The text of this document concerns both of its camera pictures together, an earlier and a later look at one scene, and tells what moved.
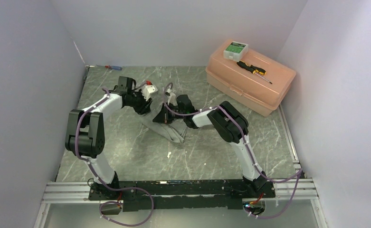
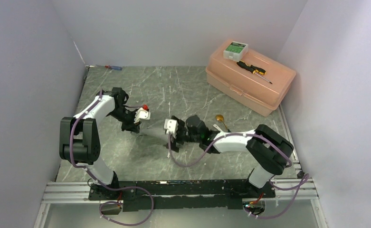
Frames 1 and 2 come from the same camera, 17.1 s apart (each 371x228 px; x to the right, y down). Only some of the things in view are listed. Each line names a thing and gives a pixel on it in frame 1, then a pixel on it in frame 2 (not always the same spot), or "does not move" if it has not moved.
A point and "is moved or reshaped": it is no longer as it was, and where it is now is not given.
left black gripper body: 138,102 → 125,116
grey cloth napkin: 175,131 is moved or reshaped
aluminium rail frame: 66,192 does not move
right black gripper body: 170,113 → 183,135
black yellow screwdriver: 254,70 does not move
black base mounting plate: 143,195 does not move
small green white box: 235,51 does not move
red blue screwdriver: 112,67 does not move
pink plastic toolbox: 258,95 does not move
